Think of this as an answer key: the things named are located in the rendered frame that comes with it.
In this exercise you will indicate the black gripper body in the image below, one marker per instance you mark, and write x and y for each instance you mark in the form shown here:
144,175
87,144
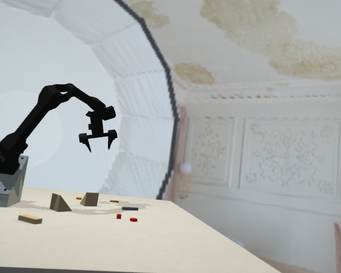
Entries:
97,132

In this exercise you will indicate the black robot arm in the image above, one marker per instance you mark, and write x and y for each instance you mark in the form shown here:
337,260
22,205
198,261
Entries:
12,145

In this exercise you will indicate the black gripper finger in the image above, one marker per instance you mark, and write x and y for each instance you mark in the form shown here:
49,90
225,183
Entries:
110,142
88,145

